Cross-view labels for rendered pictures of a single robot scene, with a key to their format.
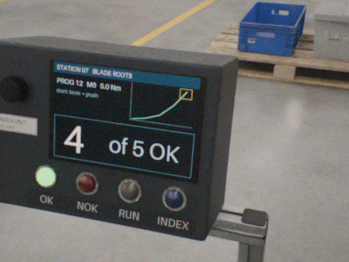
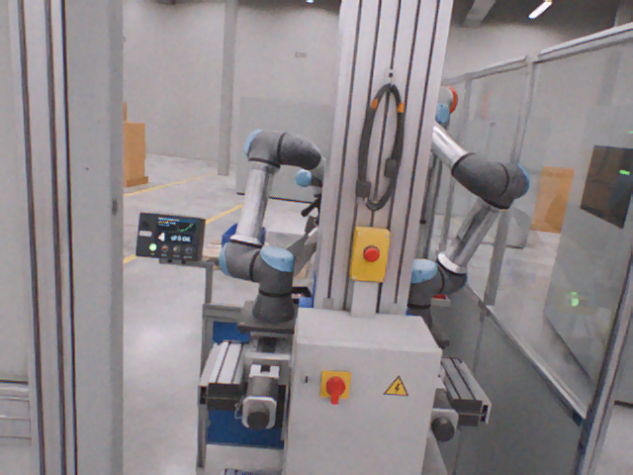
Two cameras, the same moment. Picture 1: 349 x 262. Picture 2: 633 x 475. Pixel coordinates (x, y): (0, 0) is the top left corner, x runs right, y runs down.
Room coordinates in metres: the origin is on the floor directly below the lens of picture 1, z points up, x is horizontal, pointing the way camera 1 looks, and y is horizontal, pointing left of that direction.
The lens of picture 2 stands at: (-1.62, 0.09, 1.73)
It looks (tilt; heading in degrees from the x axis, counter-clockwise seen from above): 14 degrees down; 341
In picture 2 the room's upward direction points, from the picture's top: 6 degrees clockwise
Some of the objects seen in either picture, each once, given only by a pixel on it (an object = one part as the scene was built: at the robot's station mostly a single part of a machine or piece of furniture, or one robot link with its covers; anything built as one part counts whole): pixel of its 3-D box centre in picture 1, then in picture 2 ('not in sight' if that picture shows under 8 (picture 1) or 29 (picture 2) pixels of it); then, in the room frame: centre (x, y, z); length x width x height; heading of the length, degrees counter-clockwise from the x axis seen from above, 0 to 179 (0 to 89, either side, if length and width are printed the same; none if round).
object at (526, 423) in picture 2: not in sight; (446, 358); (0.45, -1.40, 0.50); 2.59 x 0.03 x 0.91; 163
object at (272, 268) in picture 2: not in sight; (274, 268); (-0.07, -0.27, 1.20); 0.13 x 0.12 x 0.14; 51
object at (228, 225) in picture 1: (171, 211); (186, 261); (0.51, 0.00, 1.04); 0.24 x 0.03 x 0.03; 73
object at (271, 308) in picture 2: not in sight; (274, 300); (-0.08, -0.27, 1.09); 0.15 x 0.15 x 0.10
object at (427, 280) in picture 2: not in sight; (418, 280); (-0.20, -0.76, 1.20); 0.13 x 0.12 x 0.14; 108
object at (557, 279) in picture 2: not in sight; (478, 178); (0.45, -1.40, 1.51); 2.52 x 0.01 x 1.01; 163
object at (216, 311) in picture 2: not in sight; (302, 318); (0.35, -0.51, 0.82); 0.90 x 0.04 x 0.08; 73
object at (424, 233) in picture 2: not in sight; (418, 265); (0.89, -1.39, 0.90); 0.08 x 0.06 x 1.80; 18
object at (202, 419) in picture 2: not in sight; (204, 394); (0.48, -0.10, 0.39); 0.04 x 0.04 x 0.78; 73
